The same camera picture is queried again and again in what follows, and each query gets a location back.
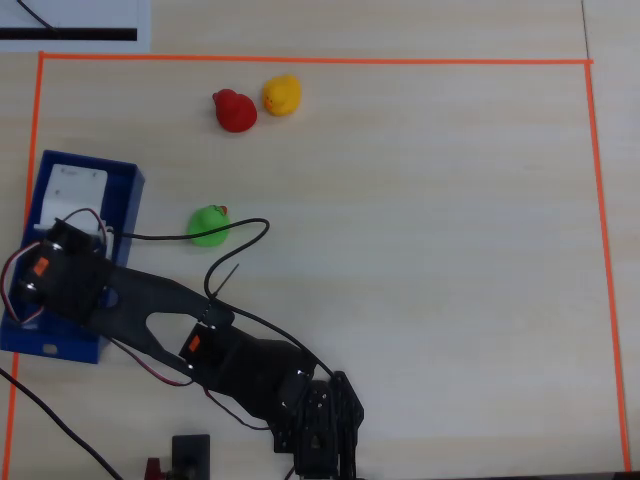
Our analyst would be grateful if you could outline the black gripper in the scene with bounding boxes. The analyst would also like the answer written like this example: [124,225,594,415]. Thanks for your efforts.
[8,218,117,327]

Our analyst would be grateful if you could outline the blue plastic box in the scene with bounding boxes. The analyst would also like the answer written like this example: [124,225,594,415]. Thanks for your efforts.
[0,149,147,366]

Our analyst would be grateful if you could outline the green rubber duck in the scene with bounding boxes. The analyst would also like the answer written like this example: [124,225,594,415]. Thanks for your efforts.
[187,203,233,249]

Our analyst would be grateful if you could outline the red rubber duck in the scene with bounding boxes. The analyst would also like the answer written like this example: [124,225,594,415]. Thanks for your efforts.
[212,88,259,134]

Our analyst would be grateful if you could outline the yellow rubber duck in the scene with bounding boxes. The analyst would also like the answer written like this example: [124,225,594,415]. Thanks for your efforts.
[262,74,303,117]

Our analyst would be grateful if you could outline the orange tape strip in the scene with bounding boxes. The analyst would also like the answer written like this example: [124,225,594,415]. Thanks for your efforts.
[38,51,595,66]
[584,60,633,473]
[2,51,47,480]

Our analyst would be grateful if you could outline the paper with black bar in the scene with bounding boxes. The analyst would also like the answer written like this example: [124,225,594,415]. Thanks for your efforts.
[0,0,152,53]

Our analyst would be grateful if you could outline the red white servo wires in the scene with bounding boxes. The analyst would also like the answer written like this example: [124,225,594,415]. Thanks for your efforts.
[0,207,115,327]

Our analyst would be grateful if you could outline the thick black stand cable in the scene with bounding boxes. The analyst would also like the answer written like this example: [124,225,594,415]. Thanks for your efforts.
[0,368,125,480]

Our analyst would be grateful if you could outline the black camera cable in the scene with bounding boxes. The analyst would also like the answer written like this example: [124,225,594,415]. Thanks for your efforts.
[118,217,337,379]

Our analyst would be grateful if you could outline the black camera stand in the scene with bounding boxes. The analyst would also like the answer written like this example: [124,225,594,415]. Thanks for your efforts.
[170,433,212,480]

